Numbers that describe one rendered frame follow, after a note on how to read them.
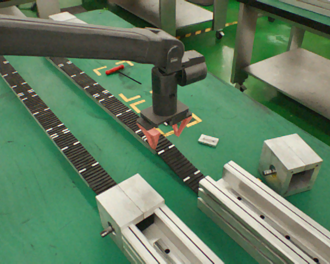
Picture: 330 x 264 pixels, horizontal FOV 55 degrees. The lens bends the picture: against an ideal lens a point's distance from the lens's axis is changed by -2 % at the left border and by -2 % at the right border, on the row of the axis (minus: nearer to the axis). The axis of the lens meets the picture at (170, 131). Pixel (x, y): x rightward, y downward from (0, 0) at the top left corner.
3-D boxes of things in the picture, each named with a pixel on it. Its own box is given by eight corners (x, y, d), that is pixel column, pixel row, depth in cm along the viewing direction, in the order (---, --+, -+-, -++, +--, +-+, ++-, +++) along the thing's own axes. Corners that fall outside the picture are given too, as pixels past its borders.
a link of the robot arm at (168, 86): (146, 63, 69) (159, 74, 66) (172, 55, 72) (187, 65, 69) (147, 91, 74) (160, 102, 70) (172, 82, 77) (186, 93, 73)
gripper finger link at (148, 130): (176, 147, 81) (177, 116, 75) (154, 159, 77) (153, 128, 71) (160, 133, 85) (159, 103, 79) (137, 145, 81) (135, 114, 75)
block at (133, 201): (92, 231, 67) (83, 202, 61) (140, 202, 73) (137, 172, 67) (114, 263, 61) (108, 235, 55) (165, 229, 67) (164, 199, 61)
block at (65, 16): (48, 37, 148) (43, 17, 142) (70, 31, 153) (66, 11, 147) (56, 44, 141) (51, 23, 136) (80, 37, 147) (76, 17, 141)
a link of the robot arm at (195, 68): (144, 33, 67) (167, 48, 62) (189, 23, 72) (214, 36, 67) (147, 83, 75) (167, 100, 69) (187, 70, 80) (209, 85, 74)
